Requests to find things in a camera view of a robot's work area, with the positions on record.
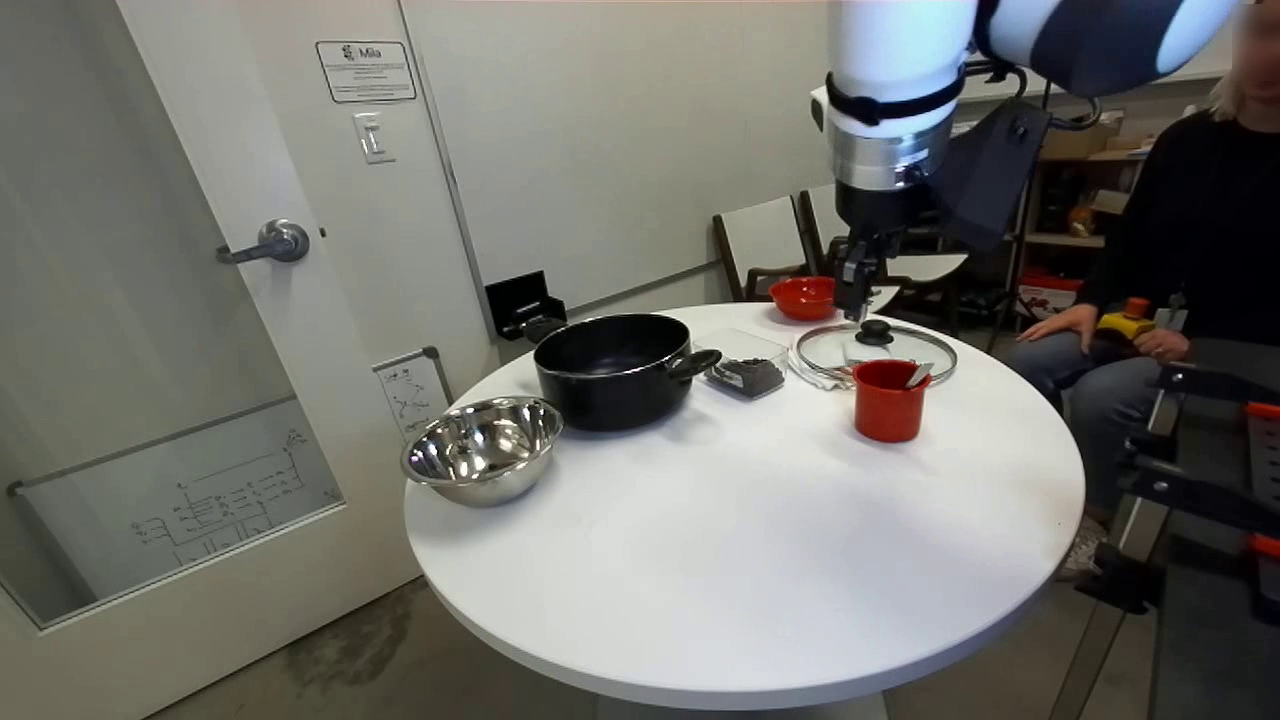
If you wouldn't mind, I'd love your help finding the white wall sign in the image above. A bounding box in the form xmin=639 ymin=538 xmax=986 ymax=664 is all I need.
xmin=312 ymin=35 xmax=419 ymax=108

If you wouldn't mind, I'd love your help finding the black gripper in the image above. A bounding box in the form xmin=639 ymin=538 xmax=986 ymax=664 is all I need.
xmin=831 ymin=178 xmax=935 ymax=324

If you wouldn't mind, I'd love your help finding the glass pot lid black knob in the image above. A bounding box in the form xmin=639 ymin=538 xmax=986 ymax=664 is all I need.
xmin=790 ymin=317 xmax=961 ymax=397

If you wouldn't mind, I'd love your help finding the seated person in jeans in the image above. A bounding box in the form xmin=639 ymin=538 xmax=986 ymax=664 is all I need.
xmin=996 ymin=0 xmax=1280 ymax=529

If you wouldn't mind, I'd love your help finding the orange black clamp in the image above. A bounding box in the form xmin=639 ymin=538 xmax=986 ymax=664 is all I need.
xmin=1131 ymin=457 xmax=1280 ymax=570
xmin=1155 ymin=361 xmax=1280 ymax=434

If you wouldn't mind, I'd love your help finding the yellow hand controller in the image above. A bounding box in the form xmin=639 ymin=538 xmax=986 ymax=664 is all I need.
xmin=1094 ymin=296 xmax=1161 ymax=346

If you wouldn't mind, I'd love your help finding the white door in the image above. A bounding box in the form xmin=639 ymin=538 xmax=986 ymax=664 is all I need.
xmin=0 ymin=0 xmax=502 ymax=720

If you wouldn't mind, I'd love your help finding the stainless steel mixing bowl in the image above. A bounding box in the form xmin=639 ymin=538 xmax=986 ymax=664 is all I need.
xmin=401 ymin=393 xmax=568 ymax=509

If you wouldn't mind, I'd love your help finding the red plastic bowl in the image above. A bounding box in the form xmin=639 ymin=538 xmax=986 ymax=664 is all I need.
xmin=769 ymin=272 xmax=841 ymax=324

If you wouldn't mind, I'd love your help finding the white panel chair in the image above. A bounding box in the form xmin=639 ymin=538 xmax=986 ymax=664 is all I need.
xmin=797 ymin=181 xmax=855 ymax=278
xmin=712 ymin=193 xmax=812 ymax=302

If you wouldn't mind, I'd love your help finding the white light switch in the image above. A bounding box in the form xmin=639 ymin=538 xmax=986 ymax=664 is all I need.
xmin=353 ymin=108 xmax=401 ymax=167

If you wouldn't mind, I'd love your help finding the black robot cart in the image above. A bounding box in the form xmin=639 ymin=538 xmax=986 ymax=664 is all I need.
xmin=1075 ymin=334 xmax=1280 ymax=720

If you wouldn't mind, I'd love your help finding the black cooking pot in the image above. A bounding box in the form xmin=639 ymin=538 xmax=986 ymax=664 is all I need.
xmin=534 ymin=312 xmax=725 ymax=434

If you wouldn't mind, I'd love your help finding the white low side table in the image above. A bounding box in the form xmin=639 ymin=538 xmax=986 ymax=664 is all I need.
xmin=886 ymin=253 xmax=972 ymax=290

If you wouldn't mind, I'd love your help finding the silver door lever handle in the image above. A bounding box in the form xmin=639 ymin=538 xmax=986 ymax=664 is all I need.
xmin=216 ymin=218 xmax=312 ymax=269

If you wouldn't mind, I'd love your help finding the red metal cup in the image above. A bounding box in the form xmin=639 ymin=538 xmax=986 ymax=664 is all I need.
xmin=850 ymin=355 xmax=935 ymax=449

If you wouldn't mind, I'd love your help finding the wooden storage shelf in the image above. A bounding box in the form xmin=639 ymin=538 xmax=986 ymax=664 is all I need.
xmin=1014 ymin=114 xmax=1168 ymax=324

